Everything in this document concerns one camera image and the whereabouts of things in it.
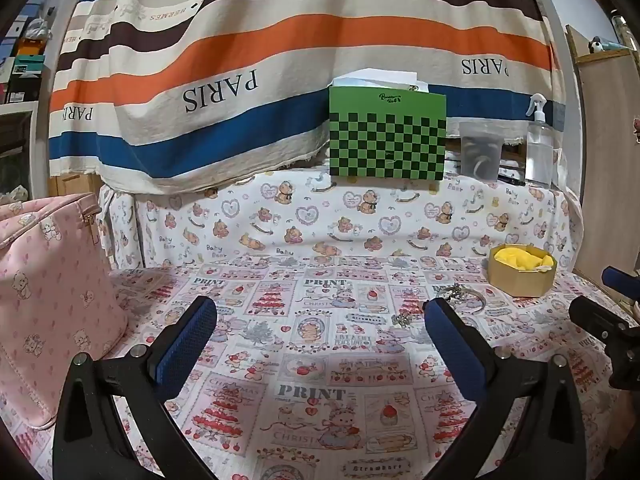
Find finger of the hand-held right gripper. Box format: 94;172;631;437
601;266;640;307
568;296;640;348

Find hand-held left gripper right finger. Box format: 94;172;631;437
424;297;587;480

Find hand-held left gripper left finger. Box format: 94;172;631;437
52;295;218;480

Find silver bracelet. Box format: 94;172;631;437
434;284;487;311

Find gold octagonal box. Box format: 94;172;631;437
487;243;558;298

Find wooden cabinet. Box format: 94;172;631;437
565;25;640;321

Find strawberry print cloth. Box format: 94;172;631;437
0;255;640;480

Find pink bear print bag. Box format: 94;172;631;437
0;192;128;431

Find clear spray bottle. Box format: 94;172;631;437
524;93;556;188

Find teddy bear print cloth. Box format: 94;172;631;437
97;167;583;273

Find clear plastic container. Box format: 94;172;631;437
458;121;502;182

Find green checkered box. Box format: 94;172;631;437
328;86;447;182

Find white papers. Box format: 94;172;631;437
332;67;430;95

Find stack of shoe boxes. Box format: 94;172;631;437
0;0;53;106

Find striped printed blanket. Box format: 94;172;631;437
47;0;566;193

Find white frame post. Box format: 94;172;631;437
31;0;81;178

